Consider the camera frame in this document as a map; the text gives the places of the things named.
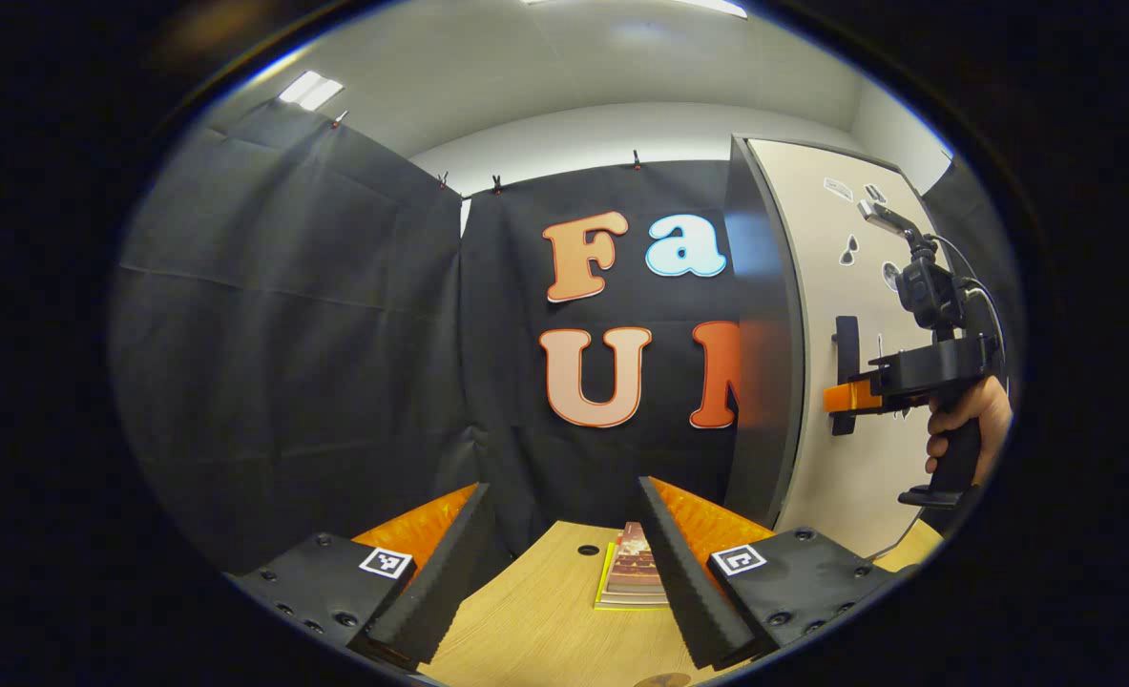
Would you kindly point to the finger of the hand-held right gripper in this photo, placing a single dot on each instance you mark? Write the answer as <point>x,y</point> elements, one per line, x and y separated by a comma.
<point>850,397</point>

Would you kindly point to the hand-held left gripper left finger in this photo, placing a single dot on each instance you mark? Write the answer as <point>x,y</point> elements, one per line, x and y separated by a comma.
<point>435,582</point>

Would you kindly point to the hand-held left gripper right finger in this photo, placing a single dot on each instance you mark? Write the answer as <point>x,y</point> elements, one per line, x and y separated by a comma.
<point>683,582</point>

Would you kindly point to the beige cabinet door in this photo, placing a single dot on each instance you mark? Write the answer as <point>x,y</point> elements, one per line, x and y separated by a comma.
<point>841,477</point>

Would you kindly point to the grey cabinet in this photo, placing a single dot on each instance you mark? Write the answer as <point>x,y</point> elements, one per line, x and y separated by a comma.
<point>764,334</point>

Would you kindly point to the brown cover book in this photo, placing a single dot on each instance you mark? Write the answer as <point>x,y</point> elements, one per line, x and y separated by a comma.
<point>633,558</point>

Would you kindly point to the black backdrop cloth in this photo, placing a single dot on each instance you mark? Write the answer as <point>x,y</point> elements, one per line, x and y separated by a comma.
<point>287,334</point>

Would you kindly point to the ceiling light panel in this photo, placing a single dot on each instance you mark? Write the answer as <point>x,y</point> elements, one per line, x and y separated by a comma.
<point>707,7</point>
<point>311,91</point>

